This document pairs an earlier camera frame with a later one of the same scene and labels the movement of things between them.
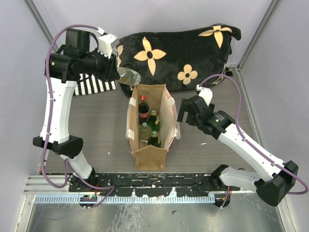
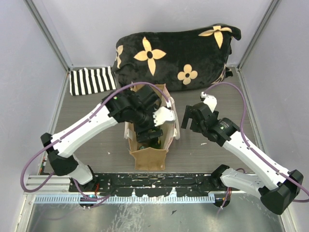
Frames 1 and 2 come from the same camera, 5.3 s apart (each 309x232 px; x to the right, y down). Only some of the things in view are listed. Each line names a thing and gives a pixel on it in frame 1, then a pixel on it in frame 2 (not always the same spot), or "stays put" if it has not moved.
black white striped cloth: [88, 83] stays put
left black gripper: [110, 73] → [143, 134]
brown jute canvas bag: [151, 125] stays put
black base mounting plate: [197, 185] stays put
